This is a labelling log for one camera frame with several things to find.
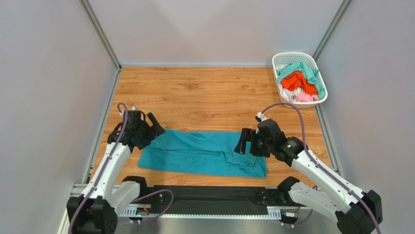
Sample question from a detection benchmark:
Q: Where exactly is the left corner aluminium post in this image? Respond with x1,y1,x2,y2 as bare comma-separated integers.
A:
79,0,122,71

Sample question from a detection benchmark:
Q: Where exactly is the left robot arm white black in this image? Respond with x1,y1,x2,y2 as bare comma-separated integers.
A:
66,109,166,234

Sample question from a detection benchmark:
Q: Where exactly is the right corner aluminium post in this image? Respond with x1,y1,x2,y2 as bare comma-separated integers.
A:
313,0,353,62

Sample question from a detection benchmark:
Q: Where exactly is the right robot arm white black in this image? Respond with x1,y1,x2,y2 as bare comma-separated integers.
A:
234,118,383,234

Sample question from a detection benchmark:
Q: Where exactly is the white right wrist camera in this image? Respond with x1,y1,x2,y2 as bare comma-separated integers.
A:
255,112,268,123

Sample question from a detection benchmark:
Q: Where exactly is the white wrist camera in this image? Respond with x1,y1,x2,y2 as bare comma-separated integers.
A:
255,112,268,123
119,107,137,117

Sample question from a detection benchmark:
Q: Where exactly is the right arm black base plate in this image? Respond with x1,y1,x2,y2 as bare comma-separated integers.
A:
256,188,303,207

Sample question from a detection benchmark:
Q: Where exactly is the white plastic laundry basket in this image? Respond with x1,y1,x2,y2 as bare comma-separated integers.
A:
272,52,328,108

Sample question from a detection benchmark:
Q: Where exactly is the aluminium front rail frame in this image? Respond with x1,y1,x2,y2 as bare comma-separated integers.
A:
58,183,370,234

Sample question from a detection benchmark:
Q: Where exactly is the pink shirt in basket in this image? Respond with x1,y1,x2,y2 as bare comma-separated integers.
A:
294,90,319,102

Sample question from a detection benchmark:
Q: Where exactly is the corner aluminium post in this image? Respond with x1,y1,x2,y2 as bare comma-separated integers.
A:
79,0,122,71
313,0,353,62

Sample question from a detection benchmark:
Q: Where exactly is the white shirt in basket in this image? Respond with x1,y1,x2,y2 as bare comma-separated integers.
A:
278,83,302,102

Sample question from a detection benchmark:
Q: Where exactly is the orange shirt in basket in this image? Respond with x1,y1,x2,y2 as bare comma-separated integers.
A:
281,71,318,95

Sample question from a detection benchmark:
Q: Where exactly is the light teal shirt in basket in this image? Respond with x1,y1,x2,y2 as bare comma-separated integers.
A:
276,61,326,100

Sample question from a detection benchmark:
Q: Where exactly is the teal t shirt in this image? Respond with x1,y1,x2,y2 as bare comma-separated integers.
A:
137,129,268,178

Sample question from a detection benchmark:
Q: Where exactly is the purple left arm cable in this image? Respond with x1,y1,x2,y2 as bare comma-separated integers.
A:
67,102,175,234

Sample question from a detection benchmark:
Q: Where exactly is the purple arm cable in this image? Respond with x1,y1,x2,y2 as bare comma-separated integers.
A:
256,102,382,234
67,102,175,234

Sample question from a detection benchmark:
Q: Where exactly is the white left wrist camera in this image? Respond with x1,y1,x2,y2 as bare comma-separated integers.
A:
119,107,137,117

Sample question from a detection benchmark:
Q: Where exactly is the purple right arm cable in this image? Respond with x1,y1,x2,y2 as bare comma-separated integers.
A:
256,102,382,234

